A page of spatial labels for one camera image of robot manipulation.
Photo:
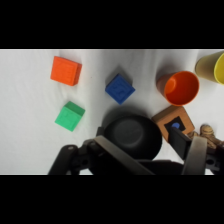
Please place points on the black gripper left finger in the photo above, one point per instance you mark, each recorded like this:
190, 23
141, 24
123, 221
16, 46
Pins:
110, 156

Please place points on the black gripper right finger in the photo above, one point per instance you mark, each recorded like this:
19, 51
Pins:
195, 155

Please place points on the wooden block with blue piece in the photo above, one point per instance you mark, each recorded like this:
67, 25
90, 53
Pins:
168, 118

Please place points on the green cube block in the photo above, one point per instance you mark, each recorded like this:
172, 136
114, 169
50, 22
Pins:
69, 116

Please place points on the blue cube block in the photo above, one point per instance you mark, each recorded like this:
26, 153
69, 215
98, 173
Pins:
119, 89

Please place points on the orange cube block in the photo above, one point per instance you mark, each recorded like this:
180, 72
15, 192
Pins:
65, 70

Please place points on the small tan toy figure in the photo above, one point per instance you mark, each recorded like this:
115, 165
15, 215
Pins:
207, 131

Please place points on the black round bowl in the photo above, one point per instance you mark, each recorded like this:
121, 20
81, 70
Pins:
133, 135

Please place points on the orange plastic cup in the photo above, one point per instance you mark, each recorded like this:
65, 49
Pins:
180, 88

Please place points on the yellow plastic cup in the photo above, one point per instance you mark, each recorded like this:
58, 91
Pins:
210, 67

